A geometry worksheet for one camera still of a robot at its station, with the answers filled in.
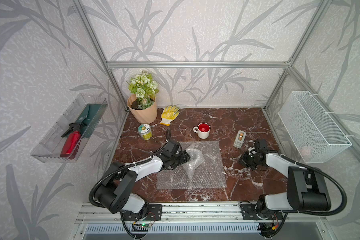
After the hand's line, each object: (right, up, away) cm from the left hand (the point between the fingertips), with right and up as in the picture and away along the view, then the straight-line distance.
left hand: (188, 159), depth 88 cm
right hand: (+31, -1, +3) cm, 31 cm away
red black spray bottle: (-47, +17, -27) cm, 57 cm away
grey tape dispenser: (+35, +11, +11) cm, 38 cm away
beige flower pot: (-29, +30, +8) cm, 42 cm away
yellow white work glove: (-15, +29, +27) cm, 43 cm away
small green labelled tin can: (-28, +16, +8) cm, 33 cm away
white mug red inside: (+11, +17, +16) cm, 25 cm away
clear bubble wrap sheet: (+10, -6, 0) cm, 11 cm away
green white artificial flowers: (-28, +44, +8) cm, 53 cm away
